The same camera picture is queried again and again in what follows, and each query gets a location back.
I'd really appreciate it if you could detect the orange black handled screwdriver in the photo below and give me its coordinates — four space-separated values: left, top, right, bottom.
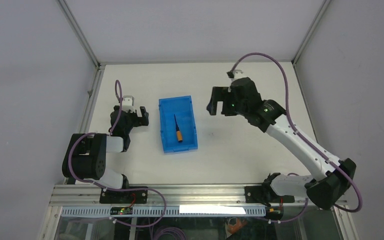
173 114 183 143

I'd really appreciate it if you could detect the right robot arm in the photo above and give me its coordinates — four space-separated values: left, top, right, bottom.
211 77 357 210

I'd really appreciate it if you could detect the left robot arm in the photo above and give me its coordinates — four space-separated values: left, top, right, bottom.
62 91 198 203

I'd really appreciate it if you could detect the blue plastic bin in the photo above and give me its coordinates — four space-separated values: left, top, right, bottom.
158 95 198 154

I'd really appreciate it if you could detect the orange object below table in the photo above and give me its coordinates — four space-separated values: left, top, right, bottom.
226 217 248 235

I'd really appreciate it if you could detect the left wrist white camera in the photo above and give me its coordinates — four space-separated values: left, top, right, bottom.
121 95 136 113

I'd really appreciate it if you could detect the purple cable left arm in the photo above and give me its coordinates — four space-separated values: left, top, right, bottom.
67 79 167 229

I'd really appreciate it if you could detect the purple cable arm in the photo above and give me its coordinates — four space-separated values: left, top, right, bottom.
226 52 364 224
67 79 167 229

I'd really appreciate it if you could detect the aluminium frame post left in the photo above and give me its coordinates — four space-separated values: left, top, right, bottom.
56 0 101 69

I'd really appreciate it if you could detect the aluminium frame post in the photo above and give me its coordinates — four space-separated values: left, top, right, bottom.
291 0 331 67
56 0 101 69

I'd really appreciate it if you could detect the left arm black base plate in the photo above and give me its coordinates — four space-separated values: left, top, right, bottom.
99 186 148 205

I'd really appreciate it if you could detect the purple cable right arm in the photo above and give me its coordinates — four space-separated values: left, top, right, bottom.
226 52 364 224

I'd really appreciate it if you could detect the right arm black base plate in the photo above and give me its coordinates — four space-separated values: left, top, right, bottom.
244 185 295 205

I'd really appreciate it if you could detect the aluminium frame rail front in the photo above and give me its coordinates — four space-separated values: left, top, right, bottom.
48 183 348 207

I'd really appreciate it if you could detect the white slotted cable duct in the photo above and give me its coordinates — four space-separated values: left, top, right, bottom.
61 205 266 218

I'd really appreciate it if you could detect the aluminium frame post right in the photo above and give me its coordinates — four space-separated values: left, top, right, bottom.
291 0 331 67

